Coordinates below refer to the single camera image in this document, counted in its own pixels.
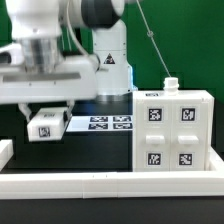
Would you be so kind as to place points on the white cabinet top block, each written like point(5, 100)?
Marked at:
point(48, 124)

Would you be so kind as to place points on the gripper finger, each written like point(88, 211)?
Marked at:
point(25, 110)
point(68, 111)

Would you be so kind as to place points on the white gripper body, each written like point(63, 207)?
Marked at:
point(73, 79)

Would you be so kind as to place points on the white cabinet body box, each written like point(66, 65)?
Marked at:
point(171, 93)

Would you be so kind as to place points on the white door panel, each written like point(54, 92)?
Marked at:
point(188, 136)
point(152, 133)

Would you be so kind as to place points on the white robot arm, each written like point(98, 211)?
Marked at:
point(38, 71)

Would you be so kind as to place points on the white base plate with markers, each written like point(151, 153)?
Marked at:
point(108, 123)

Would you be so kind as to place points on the white U-shaped obstacle wall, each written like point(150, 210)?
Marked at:
point(111, 185)

